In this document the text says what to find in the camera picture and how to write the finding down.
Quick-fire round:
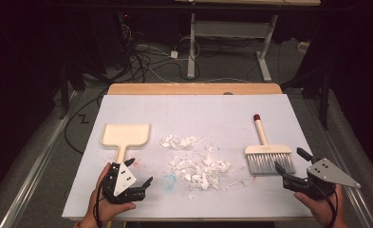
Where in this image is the white table mat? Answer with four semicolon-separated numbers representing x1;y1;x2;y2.
61;93;341;221

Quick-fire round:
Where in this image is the wooden table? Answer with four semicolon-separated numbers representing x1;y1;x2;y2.
69;83;316;222

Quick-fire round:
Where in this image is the person's left hand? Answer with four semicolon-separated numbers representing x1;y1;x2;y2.
81;162;137;226

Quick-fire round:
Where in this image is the aluminium rail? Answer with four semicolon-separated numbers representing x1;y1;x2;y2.
302;94;373;228
0;90;82;228

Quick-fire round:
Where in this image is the black metal stand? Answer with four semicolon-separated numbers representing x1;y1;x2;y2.
282;65;334;131
58;60;87;121

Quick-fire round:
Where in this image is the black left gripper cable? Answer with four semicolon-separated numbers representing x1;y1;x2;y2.
93;173;113;228

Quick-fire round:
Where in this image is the pile of white paper scraps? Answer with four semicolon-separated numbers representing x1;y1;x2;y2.
159;134;258;201

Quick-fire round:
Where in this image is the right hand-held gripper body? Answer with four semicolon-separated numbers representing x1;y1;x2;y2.
283;157;362;201

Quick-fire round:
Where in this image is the white floor cable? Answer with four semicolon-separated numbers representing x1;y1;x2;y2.
136;43;252;85

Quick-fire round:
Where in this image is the cream plastic dustpan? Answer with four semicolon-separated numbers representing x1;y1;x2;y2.
100;123;152;165

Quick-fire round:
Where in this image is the long black floor cable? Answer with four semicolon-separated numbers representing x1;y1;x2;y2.
64;91;110;156

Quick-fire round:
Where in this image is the white-legged desk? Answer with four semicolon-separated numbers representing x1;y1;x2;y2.
174;0;322;83

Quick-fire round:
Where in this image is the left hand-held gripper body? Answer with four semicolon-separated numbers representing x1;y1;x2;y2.
102;161;147;204

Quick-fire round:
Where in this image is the bundle of black floor cables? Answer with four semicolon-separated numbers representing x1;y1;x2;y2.
120;23;202;84

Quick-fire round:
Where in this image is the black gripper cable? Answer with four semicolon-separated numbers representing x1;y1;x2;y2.
93;173;113;228
311;181;339;228

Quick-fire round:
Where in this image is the person's right hand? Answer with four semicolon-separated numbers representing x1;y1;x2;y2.
293;184;346;226

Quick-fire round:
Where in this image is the cream brush with grey bristles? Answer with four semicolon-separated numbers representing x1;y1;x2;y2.
244;113;296;176

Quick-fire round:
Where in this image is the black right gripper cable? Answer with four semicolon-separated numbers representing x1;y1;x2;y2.
311;181;339;228

